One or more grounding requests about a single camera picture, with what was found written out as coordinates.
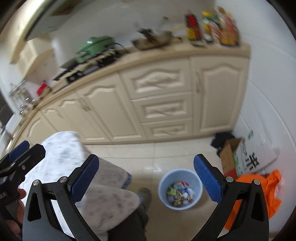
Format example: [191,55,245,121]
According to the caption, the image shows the light blue trash bin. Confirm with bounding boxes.
[158,169,203,210]

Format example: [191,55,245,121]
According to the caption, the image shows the left hand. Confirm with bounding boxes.
[6,188,27,235]

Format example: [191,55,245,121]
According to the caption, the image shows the orange plastic bag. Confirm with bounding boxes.
[224,169,283,231]

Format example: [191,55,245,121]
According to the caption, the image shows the hanging utensil rack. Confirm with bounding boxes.
[9,79,37,116]

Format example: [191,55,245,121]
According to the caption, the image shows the red box on counter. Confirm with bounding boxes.
[36,80,48,96]

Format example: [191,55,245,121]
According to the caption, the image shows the white blue floral tablecloth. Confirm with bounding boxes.
[22,132,141,240]

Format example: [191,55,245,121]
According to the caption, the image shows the white rice sack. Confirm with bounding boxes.
[233,130,278,177]

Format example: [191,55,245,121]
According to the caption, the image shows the cardboard box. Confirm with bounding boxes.
[220,138,242,179]

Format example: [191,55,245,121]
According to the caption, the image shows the black gas stove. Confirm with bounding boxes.
[51,48,129,93]

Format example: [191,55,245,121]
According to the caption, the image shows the cream upper left cabinet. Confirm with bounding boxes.
[10,34,54,78]

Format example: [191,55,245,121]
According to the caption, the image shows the black cloth on floor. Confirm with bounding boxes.
[211,132,235,156]

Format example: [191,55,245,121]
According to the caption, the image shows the grey shoe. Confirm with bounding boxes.
[138,187,152,213]

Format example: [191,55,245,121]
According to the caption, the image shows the green electric cooker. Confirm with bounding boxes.
[75,36,115,64]

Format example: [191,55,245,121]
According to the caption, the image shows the range hood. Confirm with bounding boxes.
[25,0,86,41]

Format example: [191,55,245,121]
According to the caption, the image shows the cream lower cabinets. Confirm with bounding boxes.
[6,43,251,151]

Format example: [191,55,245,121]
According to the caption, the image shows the steel wok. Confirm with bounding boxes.
[130,16,183,51]

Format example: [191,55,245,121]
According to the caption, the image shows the condiment bottles group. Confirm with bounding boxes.
[202,6,240,47]

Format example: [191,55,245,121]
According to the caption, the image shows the dark sauce bottle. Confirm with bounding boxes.
[185,14,204,46]

